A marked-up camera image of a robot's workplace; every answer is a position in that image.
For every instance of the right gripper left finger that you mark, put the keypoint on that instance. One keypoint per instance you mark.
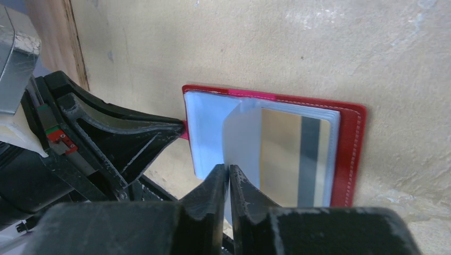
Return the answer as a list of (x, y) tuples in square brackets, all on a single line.
[(192, 225)]

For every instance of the red card holder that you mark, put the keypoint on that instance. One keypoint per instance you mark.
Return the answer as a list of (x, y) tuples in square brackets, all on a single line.
[(350, 133)]

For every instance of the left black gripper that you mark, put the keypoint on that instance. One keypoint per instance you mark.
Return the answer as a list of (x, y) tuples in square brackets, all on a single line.
[(96, 151)]

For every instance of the gold card with stripe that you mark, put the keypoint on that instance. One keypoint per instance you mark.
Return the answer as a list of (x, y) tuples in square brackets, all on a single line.
[(295, 160)]

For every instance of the wooden board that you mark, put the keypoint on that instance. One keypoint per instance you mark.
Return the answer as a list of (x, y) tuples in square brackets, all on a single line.
[(61, 51)]

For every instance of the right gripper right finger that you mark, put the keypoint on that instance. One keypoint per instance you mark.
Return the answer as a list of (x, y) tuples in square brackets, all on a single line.
[(260, 226)]

